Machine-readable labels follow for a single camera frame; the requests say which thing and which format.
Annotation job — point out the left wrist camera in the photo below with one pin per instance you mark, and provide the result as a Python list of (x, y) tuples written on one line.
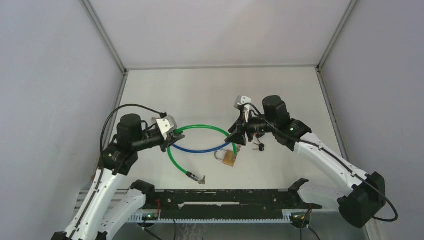
[(166, 125)]

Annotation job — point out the large brass padlock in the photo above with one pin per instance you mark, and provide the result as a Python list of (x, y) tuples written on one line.
[(226, 157)]

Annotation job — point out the green cable lock keys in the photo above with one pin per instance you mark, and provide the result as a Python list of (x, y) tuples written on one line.
[(200, 180)]

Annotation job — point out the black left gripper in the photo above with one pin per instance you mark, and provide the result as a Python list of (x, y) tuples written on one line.
[(169, 140)]

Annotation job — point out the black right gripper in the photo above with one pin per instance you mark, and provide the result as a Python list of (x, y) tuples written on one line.
[(242, 125)]

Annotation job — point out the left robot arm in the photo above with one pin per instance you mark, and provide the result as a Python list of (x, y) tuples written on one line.
[(93, 220)]

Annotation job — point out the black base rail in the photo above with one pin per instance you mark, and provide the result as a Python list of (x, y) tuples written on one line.
[(241, 203)]

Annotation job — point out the white slotted cable duct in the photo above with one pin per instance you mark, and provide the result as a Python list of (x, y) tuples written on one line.
[(139, 217)]

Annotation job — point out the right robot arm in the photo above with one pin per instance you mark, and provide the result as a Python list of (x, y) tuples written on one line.
[(358, 195)]

